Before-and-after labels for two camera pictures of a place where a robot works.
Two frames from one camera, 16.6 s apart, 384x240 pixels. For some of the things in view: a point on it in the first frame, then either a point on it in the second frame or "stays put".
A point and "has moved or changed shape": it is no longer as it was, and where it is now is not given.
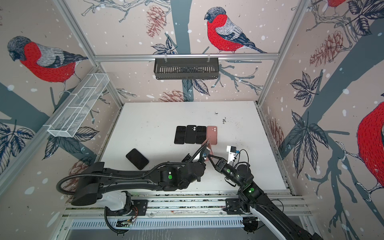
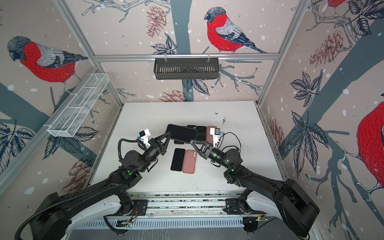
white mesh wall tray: [70, 120] stays put
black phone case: [201, 134] stays put
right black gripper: [220, 167] → [205, 152]
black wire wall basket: [189, 68] stays put
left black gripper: [203, 168] → [160, 147]
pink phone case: [212, 134] stays put
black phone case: [137, 159] has moved or changed shape
